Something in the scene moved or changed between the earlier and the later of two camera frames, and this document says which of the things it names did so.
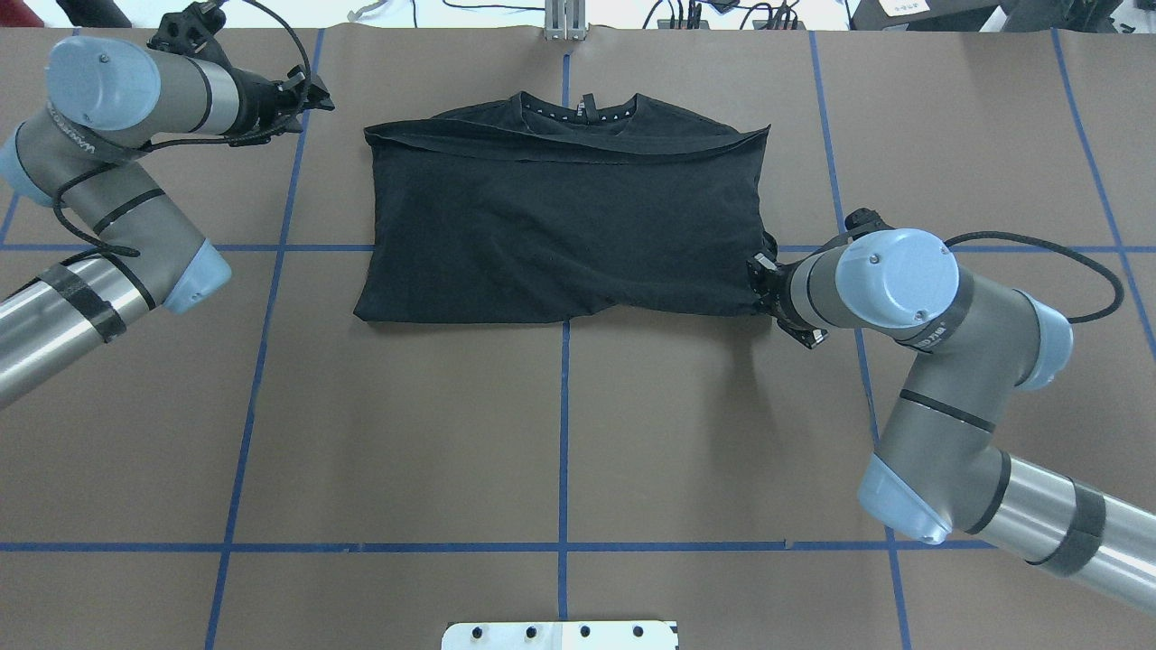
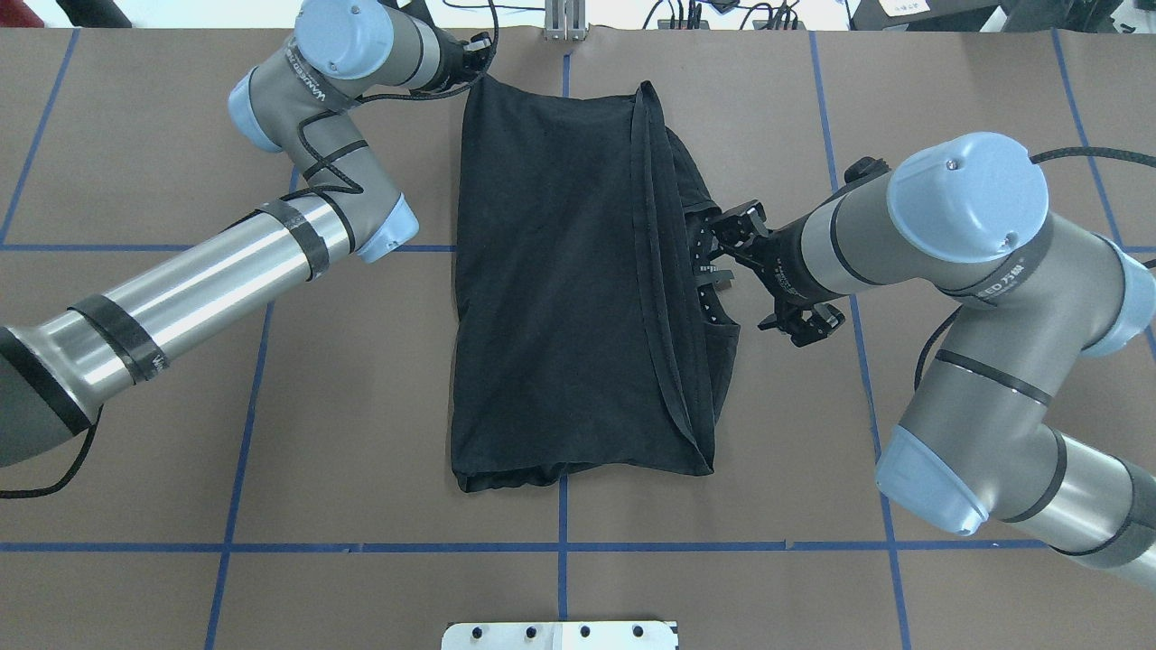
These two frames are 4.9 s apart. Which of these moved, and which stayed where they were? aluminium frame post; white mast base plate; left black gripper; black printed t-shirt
Moved: black printed t-shirt; left black gripper
Stayed: white mast base plate; aluminium frame post
